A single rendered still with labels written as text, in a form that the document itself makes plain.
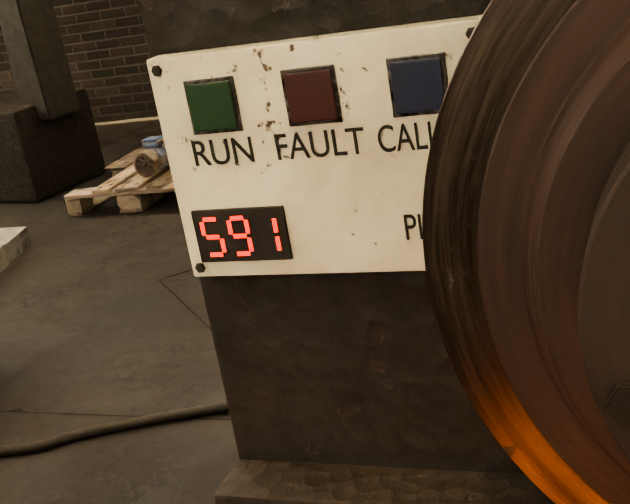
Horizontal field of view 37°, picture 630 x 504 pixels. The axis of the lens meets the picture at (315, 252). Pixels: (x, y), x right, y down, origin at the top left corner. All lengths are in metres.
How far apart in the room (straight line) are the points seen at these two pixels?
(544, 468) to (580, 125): 0.23
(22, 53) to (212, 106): 5.11
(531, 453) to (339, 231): 0.23
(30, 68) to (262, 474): 5.06
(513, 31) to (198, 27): 0.30
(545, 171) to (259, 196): 0.29
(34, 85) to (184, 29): 5.08
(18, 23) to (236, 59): 5.09
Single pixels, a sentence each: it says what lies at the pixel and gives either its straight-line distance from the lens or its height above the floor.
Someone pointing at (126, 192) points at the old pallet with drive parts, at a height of 0.12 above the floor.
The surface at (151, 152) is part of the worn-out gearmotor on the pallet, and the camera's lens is 5.14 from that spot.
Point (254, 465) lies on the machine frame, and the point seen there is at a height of 0.87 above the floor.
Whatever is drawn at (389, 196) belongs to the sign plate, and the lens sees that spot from 0.70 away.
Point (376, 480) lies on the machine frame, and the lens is 0.82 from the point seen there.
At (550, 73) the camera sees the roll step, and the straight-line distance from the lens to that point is 0.50.
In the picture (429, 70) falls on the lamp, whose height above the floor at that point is 1.21.
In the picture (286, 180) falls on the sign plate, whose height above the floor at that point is 1.14.
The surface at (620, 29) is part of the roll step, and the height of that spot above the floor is 1.25.
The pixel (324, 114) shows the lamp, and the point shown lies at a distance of 0.69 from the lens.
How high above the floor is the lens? 1.32
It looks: 19 degrees down
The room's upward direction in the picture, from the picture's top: 10 degrees counter-clockwise
